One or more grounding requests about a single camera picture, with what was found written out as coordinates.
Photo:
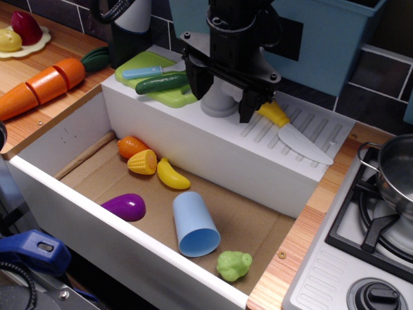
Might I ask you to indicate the black stove knob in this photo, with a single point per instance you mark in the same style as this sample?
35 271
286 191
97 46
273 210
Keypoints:
375 294

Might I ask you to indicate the red toy fruit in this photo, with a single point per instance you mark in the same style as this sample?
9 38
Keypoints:
27 27

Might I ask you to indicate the yellow handled toy knife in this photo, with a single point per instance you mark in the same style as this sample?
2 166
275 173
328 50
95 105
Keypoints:
291 136

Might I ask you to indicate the yellow toy banana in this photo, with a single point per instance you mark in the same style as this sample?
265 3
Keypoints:
170 177

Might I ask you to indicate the light blue plastic cup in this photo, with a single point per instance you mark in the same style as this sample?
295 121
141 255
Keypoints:
196 231

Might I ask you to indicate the steel cooking pot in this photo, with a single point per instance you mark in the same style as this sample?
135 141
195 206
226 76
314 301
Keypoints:
394 172

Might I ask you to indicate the orange wooden toy carrot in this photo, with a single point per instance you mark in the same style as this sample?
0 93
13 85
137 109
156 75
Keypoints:
52 82

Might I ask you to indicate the purple toy eggplant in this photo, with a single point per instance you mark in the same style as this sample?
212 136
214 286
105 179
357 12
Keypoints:
129 207

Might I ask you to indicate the green toy cucumber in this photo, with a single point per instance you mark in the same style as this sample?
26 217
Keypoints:
161 83

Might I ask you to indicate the black white dispenser bottle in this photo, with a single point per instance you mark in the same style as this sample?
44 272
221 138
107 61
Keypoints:
129 34

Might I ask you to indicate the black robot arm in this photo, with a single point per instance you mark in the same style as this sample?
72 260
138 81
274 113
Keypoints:
226 68

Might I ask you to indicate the white toy sink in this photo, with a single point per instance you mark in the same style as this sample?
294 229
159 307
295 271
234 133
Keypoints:
151 195

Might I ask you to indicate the cream flower shaped plate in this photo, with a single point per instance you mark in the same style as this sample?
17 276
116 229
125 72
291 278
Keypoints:
26 50

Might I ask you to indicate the toy stove top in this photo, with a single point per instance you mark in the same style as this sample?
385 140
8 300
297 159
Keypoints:
361 236

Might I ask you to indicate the small orange toy carrot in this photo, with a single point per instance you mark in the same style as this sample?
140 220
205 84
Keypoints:
130 145

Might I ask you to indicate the light green toy vegetable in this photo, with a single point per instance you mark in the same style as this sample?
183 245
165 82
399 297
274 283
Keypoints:
232 265

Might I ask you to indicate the green cutting board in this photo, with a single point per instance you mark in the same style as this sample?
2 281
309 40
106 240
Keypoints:
174 98

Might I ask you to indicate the blue handled toy knife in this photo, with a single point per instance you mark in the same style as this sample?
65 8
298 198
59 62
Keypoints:
152 71

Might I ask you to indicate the yellow toy potato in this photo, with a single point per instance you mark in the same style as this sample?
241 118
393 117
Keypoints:
10 40

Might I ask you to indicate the blue clamp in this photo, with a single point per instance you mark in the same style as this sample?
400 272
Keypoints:
37 251

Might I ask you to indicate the blue plastic bin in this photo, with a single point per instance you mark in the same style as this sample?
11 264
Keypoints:
320 39

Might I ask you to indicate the yellow toy corn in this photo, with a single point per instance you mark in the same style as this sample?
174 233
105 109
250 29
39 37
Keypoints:
144 162

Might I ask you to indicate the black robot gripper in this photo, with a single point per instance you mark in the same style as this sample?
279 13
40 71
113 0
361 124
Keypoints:
231 50

